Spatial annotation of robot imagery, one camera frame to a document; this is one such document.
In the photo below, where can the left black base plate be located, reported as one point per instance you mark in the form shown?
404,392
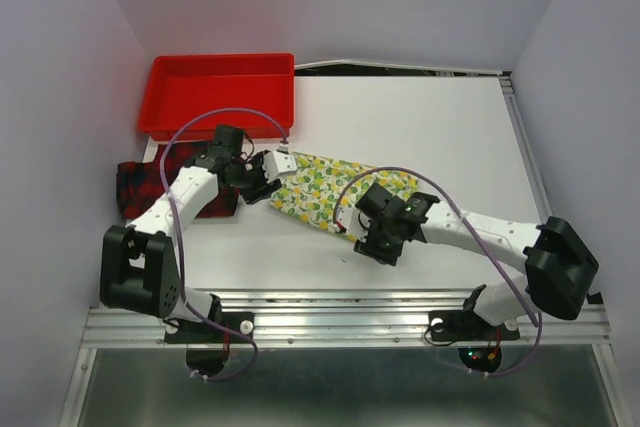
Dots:
213,354

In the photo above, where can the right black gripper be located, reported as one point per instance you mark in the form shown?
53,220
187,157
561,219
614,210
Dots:
371,247

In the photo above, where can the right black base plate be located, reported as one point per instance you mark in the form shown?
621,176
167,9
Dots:
480,344

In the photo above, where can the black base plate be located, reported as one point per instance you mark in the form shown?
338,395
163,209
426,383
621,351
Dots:
213,354
480,344

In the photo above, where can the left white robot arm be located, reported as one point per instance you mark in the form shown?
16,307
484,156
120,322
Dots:
143,262

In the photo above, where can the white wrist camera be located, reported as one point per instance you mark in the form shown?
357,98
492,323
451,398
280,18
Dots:
352,223
278,164

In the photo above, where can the lemon print skirt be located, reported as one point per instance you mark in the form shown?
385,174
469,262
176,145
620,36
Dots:
321,183

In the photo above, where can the red black plaid skirt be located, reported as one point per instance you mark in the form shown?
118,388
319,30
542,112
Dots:
138,184

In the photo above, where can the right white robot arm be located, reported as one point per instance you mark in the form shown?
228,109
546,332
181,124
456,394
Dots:
556,269

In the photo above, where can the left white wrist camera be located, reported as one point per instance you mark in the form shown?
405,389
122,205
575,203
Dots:
278,164

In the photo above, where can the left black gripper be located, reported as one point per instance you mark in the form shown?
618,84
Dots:
262,190

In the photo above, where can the aluminium rail frame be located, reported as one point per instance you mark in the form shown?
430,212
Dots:
341,340

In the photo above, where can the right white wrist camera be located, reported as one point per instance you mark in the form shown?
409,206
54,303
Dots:
352,223

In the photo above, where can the red plastic bin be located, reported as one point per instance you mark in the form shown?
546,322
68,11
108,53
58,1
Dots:
182,87

